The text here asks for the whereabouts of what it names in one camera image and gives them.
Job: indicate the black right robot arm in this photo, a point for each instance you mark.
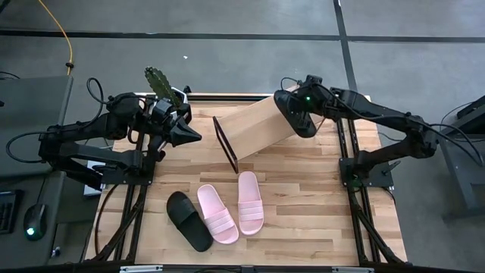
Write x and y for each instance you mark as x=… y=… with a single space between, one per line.
x=398 y=121

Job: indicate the white power box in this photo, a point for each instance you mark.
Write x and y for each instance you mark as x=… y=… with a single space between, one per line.
x=92 y=167

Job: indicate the pink rubber slide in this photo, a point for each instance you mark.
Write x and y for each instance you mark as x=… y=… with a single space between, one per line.
x=250 y=204
x=218 y=216

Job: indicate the grey side desk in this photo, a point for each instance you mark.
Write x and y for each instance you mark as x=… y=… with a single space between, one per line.
x=30 y=113

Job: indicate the wooden shelf with black frame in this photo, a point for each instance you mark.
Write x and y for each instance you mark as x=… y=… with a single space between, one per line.
x=257 y=129

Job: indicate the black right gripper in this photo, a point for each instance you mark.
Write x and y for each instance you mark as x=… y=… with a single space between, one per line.
x=316 y=95

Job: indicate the black computer mouse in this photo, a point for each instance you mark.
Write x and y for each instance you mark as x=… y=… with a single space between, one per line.
x=35 y=221

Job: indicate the black keyboard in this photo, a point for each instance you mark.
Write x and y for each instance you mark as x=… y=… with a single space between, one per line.
x=7 y=210

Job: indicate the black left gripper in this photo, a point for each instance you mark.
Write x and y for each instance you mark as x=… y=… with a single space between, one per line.
x=170 y=113

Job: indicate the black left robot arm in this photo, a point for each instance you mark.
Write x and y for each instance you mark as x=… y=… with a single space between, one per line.
x=94 y=151

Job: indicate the green cactus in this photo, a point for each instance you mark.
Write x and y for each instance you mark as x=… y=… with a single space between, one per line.
x=161 y=85

